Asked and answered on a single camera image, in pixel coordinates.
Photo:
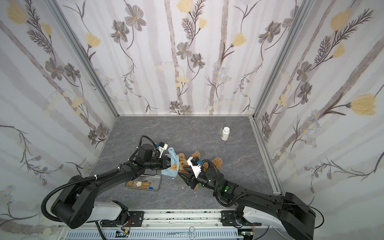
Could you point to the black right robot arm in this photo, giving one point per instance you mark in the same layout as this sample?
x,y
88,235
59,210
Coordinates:
x,y
296,217

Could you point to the metal scissors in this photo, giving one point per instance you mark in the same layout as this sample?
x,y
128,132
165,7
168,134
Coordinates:
x,y
190,234

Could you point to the white plastic bottle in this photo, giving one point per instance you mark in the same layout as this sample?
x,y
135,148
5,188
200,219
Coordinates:
x,y
225,133

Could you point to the light blue fleece hoodie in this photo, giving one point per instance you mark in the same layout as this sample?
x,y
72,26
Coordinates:
x,y
174,168

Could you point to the brown teddy bear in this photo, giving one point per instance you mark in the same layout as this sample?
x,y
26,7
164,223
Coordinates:
x,y
218,162

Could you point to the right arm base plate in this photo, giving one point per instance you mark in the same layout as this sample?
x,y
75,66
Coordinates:
x,y
229,219

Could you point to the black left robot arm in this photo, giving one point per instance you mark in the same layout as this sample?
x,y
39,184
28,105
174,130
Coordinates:
x,y
74,203

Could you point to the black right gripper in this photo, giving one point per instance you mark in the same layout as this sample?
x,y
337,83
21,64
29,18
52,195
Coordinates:
x,y
191,179

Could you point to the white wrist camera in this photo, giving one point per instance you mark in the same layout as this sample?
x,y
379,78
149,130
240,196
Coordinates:
x,y
196,165
161,147

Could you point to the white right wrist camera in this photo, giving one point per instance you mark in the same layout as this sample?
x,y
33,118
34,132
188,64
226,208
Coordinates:
x,y
196,165

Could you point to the clear plastic cup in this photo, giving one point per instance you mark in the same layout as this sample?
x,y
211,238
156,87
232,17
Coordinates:
x,y
220,129

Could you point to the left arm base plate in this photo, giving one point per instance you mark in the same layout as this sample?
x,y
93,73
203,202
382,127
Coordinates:
x,y
130,218

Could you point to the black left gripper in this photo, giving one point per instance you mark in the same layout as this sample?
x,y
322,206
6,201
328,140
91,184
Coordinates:
x,y
166,162

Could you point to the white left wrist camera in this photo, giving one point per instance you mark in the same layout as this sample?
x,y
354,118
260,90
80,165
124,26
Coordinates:
x,y
161,147

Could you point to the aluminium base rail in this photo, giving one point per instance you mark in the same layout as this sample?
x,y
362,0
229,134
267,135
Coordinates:
x,y
157,223

